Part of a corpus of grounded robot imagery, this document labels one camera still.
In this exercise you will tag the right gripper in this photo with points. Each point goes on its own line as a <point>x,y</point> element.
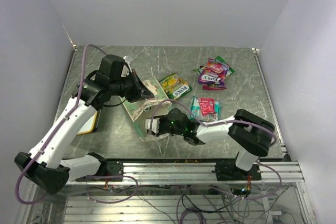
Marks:
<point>161,117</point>

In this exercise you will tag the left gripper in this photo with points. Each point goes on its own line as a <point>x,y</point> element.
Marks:
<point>140,91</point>

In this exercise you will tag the green printed paper bag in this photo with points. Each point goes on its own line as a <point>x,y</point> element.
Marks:
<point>141,110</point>

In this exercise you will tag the teal mint snack packet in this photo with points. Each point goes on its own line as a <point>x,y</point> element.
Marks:
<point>196,110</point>

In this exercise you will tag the red snack packet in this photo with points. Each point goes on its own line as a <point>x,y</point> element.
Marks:
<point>207,108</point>

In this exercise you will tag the purple candy packet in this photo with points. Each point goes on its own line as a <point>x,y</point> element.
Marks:
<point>212,85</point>

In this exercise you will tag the purple white snack packet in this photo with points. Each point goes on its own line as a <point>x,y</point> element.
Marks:
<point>214,72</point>

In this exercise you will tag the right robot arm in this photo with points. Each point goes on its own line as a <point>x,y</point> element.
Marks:
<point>254,134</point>

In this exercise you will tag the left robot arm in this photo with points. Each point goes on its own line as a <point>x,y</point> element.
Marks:
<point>44,164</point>

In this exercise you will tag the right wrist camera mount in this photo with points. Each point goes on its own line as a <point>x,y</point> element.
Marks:
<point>152,126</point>

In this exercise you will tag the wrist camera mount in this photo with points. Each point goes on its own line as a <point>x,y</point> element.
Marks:
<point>128,60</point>
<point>152,126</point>

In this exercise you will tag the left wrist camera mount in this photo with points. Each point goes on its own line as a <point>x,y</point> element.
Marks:
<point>128,60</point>

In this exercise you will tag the small whiteboard yellow frame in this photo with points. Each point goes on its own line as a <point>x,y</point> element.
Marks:
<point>91,125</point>

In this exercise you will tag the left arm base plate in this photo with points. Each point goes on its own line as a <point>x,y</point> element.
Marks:
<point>111,168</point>

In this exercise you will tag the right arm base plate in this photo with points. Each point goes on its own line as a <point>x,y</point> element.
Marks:
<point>225,170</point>

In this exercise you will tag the aluminium frame rail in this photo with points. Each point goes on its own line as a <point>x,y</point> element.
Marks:
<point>187,173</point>

